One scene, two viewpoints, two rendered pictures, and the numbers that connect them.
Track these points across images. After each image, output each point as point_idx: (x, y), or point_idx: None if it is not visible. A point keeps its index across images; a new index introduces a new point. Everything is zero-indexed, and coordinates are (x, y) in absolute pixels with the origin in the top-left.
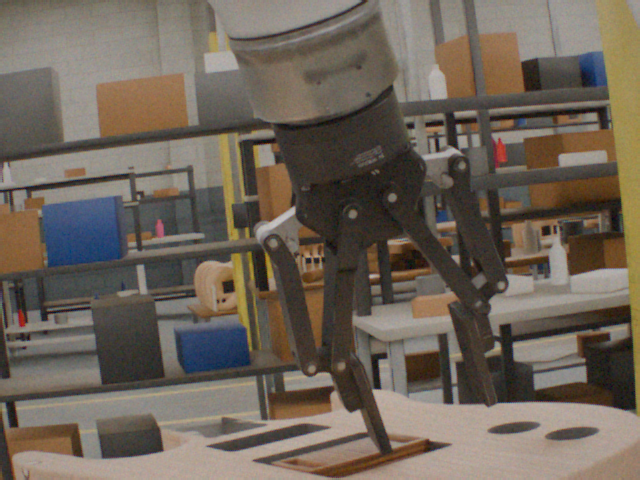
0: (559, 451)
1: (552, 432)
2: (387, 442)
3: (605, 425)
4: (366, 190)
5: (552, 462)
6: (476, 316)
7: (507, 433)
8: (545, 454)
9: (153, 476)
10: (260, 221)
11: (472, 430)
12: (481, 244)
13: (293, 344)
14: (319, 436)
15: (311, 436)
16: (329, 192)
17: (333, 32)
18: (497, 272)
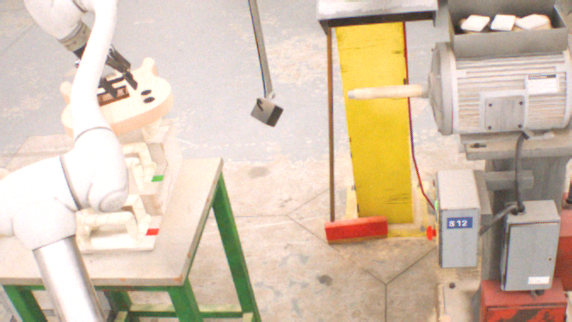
0: (137, 107)
1: (148, 97)
2: (114, 96)
3: (157, 98)
4: None
5: (131, 112)
6: (126, 74)
7: (148, 91)
8: (134, 107)
9: None
10: (77, 59)
11: (140, 90)
12: (120, 63)
13: None
14: (117, 84)
15: (116, 84)
16: None
17: (66, 39)
18: (126, 67)
